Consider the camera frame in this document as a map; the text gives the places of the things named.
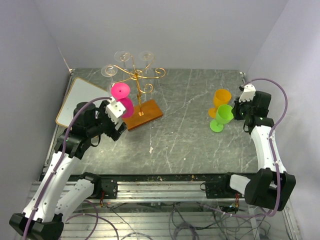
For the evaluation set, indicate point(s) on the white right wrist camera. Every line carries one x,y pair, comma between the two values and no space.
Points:
248,93

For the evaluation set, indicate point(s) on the gold wire wine glass rack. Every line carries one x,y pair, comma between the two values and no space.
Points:
136,74

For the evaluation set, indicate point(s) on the clear short wine glass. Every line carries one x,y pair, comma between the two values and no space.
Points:
147,57

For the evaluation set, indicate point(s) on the white board with yellow frame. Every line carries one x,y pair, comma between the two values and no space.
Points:
80,91

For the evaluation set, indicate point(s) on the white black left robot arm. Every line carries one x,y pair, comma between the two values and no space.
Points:
47,212

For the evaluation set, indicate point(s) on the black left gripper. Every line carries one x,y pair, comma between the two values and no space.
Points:
112,132

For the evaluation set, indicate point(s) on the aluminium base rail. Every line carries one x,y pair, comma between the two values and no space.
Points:
163,188

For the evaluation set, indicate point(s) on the orange plastic wine glass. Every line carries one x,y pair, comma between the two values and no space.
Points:
221,97

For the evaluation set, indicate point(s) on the brown wooden rack base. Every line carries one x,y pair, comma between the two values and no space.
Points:
150,112

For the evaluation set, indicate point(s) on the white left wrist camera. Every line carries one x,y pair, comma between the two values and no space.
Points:
115,110

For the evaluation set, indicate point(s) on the pink plastic wine glass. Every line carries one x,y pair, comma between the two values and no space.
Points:
120,91

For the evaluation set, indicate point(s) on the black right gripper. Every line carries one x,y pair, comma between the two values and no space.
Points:
235,110

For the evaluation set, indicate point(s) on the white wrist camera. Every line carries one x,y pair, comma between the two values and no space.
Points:
115,110
248,93

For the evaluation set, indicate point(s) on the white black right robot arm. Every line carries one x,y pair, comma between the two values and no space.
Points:
272,185

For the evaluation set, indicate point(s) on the clear tall wine glass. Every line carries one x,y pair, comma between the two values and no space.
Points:
122,57

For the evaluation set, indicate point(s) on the green plastic wine glass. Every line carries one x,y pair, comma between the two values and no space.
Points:
223,116

